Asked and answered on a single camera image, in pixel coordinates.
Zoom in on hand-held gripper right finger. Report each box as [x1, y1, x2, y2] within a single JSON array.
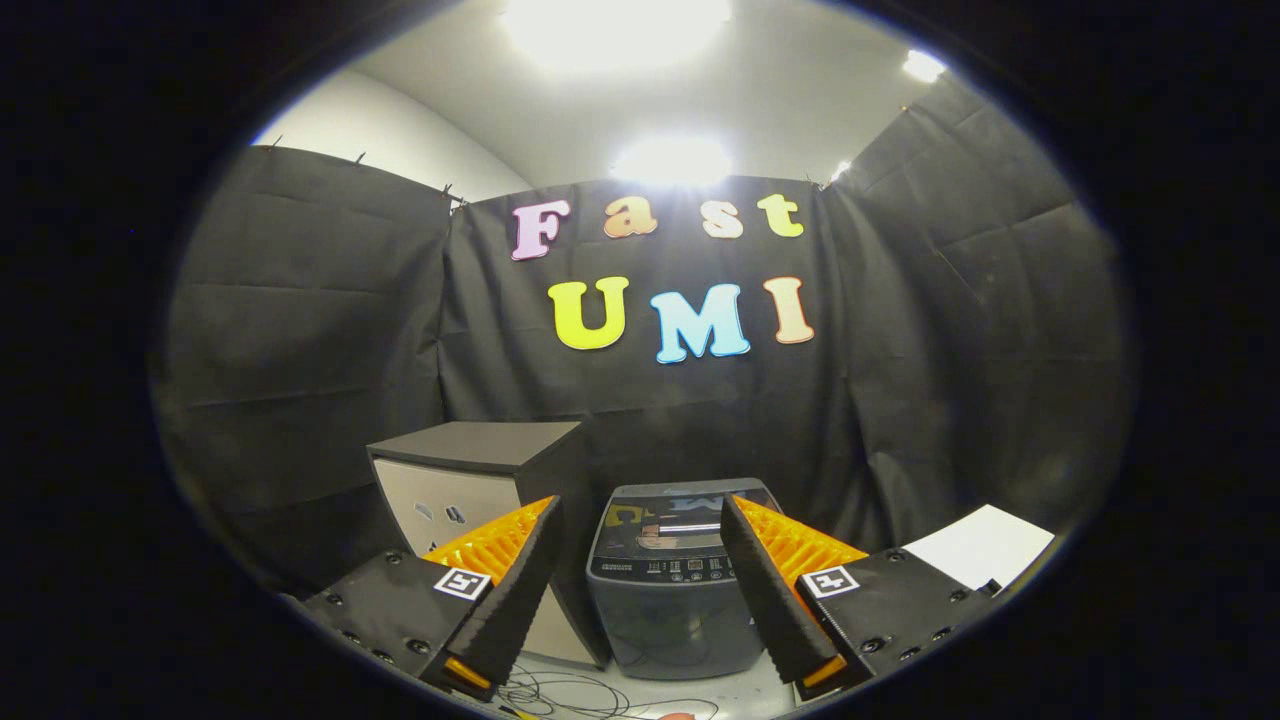
[[720, 493, 1001, 703]]

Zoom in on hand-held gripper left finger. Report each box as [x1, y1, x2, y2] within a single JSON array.
[[300, 495, 563, 701]]

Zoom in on dark grey washing machine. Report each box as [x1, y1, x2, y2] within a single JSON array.
[[585, 478, 791, 681]]

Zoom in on dark grey cabinet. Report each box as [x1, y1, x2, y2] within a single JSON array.
[[367, 420, 611, 669]]

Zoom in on white board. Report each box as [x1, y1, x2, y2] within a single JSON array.
[[903, 505, 1056, 593]]

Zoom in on black backdrop cloth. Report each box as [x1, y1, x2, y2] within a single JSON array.
[[150, 75, 1136, 601]]

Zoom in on black floor cables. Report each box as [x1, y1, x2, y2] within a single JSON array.
[[495, 665, 721, 720]]

